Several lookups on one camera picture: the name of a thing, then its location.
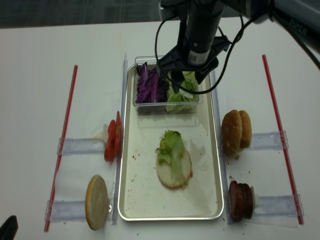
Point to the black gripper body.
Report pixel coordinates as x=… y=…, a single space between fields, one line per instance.
x=197 y=45

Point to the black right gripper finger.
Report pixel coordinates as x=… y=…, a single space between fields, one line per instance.
x=176 y=79

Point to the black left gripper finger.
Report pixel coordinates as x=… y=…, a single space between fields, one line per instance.
x=201 y=74

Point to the lettuce leaf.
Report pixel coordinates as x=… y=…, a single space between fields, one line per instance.
x=171 y=147

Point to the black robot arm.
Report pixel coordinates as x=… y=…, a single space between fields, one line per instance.
x=300 y=18

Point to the green lettuce pile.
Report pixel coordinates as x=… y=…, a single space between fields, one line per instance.
x=189 y=83

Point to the rear tomato slice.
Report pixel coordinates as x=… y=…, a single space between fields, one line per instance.
x=117 y=134

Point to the tomato slice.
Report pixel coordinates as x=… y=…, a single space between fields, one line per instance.
x=109 y=152
x=117 y=134

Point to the front tomato slice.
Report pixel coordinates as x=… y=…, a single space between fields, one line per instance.
x=109 y=152

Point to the front meat patty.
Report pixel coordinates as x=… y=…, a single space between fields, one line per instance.
x=238 y=200

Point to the meat patty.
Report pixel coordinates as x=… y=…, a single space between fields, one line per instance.
x=249 y=201
x=238 y=200

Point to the rear meat patty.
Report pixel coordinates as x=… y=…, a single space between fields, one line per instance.
x=249 y=201

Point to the white slice behind patties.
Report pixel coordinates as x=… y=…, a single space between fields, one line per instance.
x=253 y=198

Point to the purple cabbage shreds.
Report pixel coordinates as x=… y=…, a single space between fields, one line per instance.
x=151 y=87

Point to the clear plastic salad container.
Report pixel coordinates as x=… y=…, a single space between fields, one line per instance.
x=153 y=108

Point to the front sesame bun top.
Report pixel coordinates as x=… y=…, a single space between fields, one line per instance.
x=231 y=129

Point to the sesame bun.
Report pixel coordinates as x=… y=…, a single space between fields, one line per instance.
x=231 y=129
x=246 y=137

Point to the rear sesame bun top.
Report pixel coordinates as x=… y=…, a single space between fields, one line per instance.
x=246 y=137

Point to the white onion slice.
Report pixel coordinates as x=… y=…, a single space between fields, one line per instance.
x=102 y=135

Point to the bottom bun slice on tray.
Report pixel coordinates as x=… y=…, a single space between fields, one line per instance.
x=177 y=174

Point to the right upper clear cross divider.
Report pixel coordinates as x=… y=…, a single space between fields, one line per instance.
x=276 y=140

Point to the clear cross divider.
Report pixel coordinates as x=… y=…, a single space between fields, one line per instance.
x=65 y=211
x=284 y=205
x=69 y=146
x=276 y=140

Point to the right red tape strip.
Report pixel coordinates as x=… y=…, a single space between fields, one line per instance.
x=296 y=198

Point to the red tape strip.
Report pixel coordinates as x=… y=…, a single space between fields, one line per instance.
x=296 y=198
x=58 y=160

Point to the left long clear divider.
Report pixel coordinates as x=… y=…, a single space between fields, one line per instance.
x=124 y=87

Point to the long clear divider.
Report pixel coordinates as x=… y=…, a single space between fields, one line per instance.
x=221 y=155
x=124 y=87

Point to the white metal tray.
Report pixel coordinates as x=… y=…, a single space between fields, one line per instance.
x=142 y=197

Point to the left upper clear cross divider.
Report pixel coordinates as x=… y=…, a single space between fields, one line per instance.
x=69 y=146

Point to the right long clear divider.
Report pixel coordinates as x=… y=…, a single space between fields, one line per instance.
x=221 y=155

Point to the bun half standing left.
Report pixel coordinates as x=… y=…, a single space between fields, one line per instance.
x=96 y=203

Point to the left red tape strip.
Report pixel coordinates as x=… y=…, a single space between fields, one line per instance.
x=58 y=160

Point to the right lower clear cross divider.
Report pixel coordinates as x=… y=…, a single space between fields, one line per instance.
x=284 y=205

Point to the left lower clear cross divider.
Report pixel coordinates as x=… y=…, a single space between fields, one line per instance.
x=65 y=211

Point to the black object bottom left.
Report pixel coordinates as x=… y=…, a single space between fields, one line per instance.
x=9 y=228

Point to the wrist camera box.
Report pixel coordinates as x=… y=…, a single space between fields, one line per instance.
x=167 y=8

